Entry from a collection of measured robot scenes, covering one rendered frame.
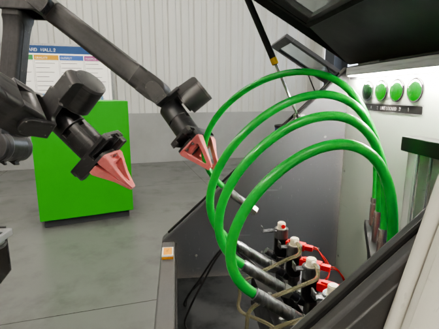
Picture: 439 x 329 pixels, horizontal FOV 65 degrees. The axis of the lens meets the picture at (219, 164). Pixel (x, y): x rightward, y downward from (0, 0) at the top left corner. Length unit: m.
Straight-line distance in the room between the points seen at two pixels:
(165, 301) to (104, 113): 3.22
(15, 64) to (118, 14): 6.20
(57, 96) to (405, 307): 0.58
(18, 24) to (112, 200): 3.11
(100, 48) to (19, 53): 0.22
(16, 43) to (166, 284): 0.71
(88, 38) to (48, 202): 3.13
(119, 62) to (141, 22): 6.30
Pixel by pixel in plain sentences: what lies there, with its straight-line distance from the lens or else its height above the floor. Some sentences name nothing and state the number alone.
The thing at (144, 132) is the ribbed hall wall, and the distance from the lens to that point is 7.12.
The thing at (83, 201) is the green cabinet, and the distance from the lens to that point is 4.00.
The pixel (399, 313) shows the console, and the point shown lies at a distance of 0.42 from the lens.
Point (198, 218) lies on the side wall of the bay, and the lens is 1.03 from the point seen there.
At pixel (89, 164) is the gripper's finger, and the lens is 0.66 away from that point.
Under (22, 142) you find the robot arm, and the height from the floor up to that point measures 1.25.
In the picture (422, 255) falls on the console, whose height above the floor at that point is 1.22.
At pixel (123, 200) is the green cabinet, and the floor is 0.20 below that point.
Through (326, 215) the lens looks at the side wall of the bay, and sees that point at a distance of 1.12.
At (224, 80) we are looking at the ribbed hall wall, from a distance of 7.41.
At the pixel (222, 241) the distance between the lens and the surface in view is 0.53.
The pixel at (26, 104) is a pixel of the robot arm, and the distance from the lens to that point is 0.63.
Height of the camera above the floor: 1.37
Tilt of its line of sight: 11 degrees down
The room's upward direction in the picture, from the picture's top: straight up
